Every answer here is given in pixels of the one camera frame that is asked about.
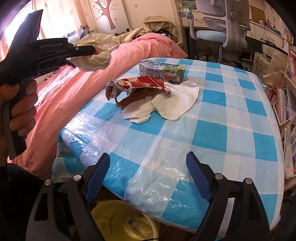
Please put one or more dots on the white paper tissue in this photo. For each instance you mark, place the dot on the white paper tissue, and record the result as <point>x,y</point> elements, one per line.
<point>171,107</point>

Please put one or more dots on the person's left hand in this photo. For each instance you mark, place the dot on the person's left hand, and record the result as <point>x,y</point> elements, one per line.
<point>24,111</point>

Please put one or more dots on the white printer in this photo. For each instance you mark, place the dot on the white printer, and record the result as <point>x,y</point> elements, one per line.
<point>269,48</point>

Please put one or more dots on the white blue milk carton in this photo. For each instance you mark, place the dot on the white blue milk carton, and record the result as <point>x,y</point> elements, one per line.
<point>165,71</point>

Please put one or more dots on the white plastic bag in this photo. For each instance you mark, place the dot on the white plastic bag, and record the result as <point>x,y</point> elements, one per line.
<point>104,44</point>

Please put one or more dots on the clear plastic water bottle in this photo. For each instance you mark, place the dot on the clear plastic water bottle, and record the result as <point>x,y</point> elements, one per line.
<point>138,228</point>

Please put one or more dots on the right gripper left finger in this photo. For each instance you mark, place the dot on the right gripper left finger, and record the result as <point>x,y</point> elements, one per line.
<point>94,176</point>

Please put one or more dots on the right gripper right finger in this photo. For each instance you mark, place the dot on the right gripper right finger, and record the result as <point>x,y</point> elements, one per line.
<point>202,176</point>

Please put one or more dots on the red white snack bag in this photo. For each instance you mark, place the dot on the red white snack bag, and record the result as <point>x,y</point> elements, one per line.
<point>131,84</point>

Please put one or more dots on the pink duvet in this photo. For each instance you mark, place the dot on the pink duvet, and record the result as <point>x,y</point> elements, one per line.
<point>64,94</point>

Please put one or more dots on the beige jacket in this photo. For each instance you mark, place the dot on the beige jacket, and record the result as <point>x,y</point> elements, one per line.
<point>152,24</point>

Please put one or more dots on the white book shelf rack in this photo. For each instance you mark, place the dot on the white book shelf rack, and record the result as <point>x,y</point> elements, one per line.
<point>284,109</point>

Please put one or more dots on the grey blue office chair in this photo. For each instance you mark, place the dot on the grey blue office chair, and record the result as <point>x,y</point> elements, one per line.
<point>228,21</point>

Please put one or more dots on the yellow trash bin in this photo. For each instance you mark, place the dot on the yellow trash bin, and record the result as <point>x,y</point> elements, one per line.
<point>117,220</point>

